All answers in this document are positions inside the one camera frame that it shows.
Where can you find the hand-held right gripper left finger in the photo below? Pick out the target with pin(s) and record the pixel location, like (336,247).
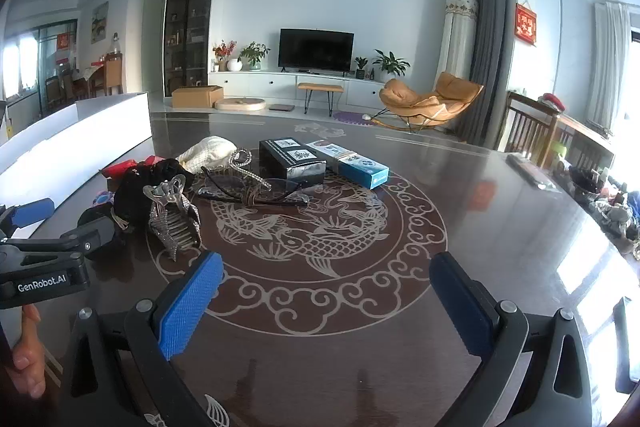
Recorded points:
(190,307)

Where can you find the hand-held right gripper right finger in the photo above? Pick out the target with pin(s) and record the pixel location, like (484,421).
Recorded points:
(460,304)

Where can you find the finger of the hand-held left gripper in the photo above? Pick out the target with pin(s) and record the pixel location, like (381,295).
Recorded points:
(32,213)
(97,232)

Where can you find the black fluffy cloth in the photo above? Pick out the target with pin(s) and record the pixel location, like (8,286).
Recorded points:
(135,199)

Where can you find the red plastic packet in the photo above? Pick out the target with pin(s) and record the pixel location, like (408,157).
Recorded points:
(120,168)

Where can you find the silver rhinestone hair claw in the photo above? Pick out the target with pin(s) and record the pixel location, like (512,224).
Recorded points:
(172,222)

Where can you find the white board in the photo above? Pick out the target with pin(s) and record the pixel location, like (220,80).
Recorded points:
(75,132)

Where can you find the black frame eyeglasses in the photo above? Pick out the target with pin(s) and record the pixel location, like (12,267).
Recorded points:
(235,184)

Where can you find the white knit hat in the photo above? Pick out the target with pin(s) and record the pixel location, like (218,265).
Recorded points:
(207,152)

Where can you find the dark patterned glass desktop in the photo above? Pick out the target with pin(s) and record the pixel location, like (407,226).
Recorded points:
(350,357)

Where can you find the person's left hand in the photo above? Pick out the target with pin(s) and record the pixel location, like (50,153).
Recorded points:
(25,357)

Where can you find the long dark flat object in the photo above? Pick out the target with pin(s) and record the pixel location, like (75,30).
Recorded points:
(530,172)

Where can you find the rhinestone banana hair clip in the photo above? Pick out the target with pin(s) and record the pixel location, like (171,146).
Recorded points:
(243,158)

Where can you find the wooden sideboard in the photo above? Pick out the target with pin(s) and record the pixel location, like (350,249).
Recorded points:
(113,74)

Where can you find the brown cardboard box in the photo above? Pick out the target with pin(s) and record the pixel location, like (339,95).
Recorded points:
(195,97)

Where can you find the blue and white box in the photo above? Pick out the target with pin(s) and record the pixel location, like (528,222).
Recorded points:
(360,169)

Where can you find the black cardboard box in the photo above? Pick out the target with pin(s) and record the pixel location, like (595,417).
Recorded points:
(292,169)

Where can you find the red window sign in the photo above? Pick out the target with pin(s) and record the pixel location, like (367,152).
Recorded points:
(64,41)

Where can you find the glass bottle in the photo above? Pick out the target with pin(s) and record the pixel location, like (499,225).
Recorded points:
(116,44)

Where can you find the wooden slatted chair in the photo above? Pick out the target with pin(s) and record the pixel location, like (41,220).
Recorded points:
(530,127)

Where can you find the round beige platform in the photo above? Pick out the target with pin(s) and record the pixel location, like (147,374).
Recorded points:
(240,104)

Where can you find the orange lounge chair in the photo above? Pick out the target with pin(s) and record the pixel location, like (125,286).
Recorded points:
(440,99)

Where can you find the round white vase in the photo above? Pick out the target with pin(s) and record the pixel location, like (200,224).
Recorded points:
(235,65)

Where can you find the purple floor mat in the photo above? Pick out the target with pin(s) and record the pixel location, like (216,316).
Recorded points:
(350,117)

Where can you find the grey floor scale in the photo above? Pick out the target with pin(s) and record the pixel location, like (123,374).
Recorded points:
(282,108)

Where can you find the red flower bouquet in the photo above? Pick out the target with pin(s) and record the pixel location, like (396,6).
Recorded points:
(223,49)

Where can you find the white television cabinet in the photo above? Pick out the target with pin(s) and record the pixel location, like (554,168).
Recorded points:
(265,84)

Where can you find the red object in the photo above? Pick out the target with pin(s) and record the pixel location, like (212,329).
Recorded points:
(554,101)

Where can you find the green potted plant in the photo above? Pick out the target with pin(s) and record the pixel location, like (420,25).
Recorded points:
(255,54)

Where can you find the dark glass display cabinet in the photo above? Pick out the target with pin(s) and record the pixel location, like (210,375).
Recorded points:
(192,7)

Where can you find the large leafy potted plant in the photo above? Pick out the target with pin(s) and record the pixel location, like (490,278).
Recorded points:
(392,64)

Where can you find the wooden bench with metal legs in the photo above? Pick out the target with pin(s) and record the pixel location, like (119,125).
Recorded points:
(320,87)

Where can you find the small potted plant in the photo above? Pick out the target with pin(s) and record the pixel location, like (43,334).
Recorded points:
(361,67)

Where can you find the covered standing air conditioner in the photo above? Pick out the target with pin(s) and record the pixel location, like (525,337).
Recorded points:
(457,37)

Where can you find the grey curtain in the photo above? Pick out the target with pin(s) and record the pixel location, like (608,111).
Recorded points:
(487,32)

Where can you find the black television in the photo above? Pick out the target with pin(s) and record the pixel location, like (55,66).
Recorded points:
(315,49)

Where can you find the white sheer curtain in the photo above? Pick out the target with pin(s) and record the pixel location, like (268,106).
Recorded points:
(607,57)

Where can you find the wall painting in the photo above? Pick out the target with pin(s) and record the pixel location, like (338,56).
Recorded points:
(100,22)

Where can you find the red wall hanging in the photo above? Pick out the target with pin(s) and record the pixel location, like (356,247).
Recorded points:
(526,24)

